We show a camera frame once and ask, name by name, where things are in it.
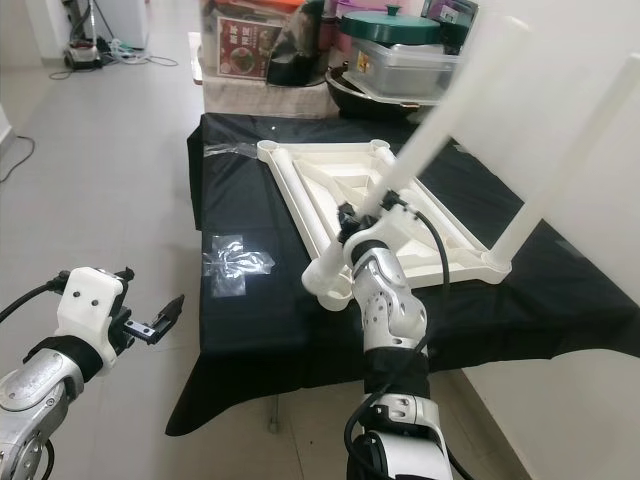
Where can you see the black plastic table cloth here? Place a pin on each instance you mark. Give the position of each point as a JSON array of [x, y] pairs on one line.
[[260, 340]]

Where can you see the clear storage box orange lid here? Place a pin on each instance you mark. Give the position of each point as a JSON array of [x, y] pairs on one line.
[[250, 45]]

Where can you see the beige cloth cover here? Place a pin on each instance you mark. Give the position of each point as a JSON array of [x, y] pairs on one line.
[[260, 98]]

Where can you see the dark printed carton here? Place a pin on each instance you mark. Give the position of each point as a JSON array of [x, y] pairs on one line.
[[452, 15]]

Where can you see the white appliance cabinet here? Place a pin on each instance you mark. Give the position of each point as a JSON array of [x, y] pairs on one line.
[[125, 22]]

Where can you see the metal folding table leg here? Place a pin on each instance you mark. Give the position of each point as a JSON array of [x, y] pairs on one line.
[[275, 420]]

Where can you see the clear tape strip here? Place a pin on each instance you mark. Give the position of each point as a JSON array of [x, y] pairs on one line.
[[232, 151]]

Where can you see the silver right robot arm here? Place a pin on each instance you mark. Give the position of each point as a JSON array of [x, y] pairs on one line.
[[385, 310]]

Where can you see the white plastic children table top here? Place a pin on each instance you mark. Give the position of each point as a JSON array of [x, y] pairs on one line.
[[450, 258]]

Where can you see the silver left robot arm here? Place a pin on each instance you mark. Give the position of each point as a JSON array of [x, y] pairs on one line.
[[40, 390]]

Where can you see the garment steamer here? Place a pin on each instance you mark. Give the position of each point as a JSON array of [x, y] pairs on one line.
[[82, 60]]

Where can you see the clear plastic storage box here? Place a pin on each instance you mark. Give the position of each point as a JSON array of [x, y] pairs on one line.
[[405, 72]]

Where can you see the clear tape cross patch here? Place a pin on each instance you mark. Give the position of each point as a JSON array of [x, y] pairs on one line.
[[240, 262]]

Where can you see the black shiny bag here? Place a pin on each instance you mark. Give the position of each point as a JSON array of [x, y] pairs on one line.
[[295, 55]]

